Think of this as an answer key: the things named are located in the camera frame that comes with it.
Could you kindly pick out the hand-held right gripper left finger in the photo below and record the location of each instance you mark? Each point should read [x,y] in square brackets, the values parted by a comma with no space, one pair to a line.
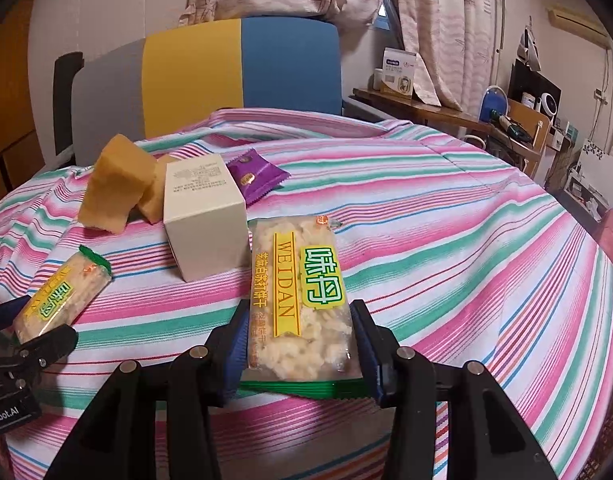
[236,360]

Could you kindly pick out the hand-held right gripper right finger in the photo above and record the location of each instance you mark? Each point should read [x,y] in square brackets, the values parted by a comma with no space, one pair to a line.
[371,360]

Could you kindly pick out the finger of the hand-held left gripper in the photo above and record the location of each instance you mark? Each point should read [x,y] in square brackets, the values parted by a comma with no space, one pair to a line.
[1,314]
[49,345]

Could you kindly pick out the clear cracker packet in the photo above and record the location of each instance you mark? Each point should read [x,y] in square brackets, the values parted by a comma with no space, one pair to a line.
[61,295]
[301,305]

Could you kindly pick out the white cardboard box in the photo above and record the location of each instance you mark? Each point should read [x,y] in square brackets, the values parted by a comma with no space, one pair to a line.
[206,220]

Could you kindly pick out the large notched yellow sponge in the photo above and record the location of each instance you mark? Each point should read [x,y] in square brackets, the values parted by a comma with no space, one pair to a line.
[116,190]

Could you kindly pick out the yellow sponge block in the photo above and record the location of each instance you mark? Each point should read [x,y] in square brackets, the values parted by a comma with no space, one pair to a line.
[154,197]

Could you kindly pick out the purple snack packet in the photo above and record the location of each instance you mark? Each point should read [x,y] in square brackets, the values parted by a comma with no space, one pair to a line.
[256,175]

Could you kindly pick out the striped pink and green tablecloth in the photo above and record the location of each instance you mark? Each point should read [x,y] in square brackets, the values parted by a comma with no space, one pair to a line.
[436,260]

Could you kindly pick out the black rolled mat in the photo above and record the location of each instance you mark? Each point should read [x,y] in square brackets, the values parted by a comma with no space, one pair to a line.
[61,110]

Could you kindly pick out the wooden wardrobe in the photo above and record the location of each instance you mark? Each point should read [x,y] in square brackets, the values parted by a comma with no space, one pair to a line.
[6,85]

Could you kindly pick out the wooden desk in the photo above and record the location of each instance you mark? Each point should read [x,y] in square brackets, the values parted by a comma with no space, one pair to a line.
[426,110]

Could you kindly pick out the green power drill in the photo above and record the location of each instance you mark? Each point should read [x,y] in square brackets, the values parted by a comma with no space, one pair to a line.
[511,127]

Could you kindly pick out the white and tan carton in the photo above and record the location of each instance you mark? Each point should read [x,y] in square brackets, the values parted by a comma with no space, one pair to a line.
[399,72]

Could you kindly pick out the white patterned paper bag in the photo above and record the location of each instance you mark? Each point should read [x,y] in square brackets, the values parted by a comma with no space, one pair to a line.
[596,175]

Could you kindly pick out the grey yellow blue chair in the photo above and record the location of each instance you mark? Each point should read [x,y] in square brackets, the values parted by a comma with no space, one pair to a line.
[236,65]

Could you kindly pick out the white desk fan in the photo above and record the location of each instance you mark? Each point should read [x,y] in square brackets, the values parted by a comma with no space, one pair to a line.
[549,105]

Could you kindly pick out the black monitor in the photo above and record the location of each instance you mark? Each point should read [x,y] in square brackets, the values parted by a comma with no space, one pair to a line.
[529,82]

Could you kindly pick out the hanging patterned pink curtain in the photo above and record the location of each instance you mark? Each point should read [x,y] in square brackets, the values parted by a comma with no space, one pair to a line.
[441,35]

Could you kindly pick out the bent metal pole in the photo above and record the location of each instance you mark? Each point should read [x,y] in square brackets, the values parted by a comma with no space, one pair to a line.
[501,25]

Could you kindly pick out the wall air conditioner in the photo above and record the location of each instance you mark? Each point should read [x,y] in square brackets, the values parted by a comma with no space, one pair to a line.
[576,22]

